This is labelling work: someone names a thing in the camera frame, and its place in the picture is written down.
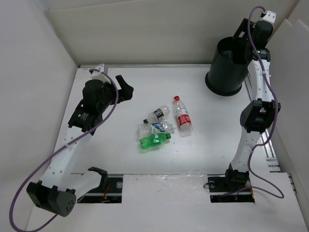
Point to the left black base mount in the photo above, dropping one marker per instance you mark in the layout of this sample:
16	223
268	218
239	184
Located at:
112	193

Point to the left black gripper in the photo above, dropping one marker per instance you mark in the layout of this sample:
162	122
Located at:
125	93

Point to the clear bottle red blue label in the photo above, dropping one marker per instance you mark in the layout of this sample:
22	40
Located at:
227	54

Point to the green plastic bottle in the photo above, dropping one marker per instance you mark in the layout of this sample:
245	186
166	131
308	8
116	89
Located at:
154	140

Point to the black cylindrical bin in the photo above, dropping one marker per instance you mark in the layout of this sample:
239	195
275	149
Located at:
225	77

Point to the clear bottle blue white label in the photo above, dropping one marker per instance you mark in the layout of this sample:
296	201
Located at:
149	129

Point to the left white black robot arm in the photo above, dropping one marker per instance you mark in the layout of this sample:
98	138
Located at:
55	191

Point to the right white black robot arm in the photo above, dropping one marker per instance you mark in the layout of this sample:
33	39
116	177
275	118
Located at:
262	111

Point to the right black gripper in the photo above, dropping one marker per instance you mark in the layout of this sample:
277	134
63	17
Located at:
243	27

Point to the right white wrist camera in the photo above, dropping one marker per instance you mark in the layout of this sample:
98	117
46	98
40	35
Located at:
268	16

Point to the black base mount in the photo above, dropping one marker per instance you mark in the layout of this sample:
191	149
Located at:
223	192
112	193

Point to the clear bottle black label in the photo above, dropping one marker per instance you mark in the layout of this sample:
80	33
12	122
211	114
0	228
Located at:
158	115

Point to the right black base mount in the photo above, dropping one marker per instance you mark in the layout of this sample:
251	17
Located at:
223	192

